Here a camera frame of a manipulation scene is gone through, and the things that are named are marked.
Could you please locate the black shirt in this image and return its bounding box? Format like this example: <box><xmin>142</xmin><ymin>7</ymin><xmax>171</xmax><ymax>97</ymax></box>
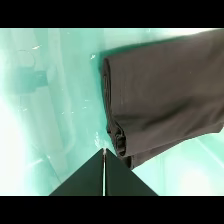
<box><xmin>100</xmin><ymin>28</ymin><xmax>224</xmax><ymax>170</ymax></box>

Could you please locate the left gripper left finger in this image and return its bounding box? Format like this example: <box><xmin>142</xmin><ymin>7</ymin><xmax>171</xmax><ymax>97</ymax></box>
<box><xmin>49</xmin><ymin>148</ymin><xmax>105</xmax><ymax>197</ymax></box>

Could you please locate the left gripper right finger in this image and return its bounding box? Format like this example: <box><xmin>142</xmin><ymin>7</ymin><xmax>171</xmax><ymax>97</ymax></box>
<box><xmin>104</xmin><ymin>150</ymin><xmax>159</xmax><ymax>197</ymax></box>

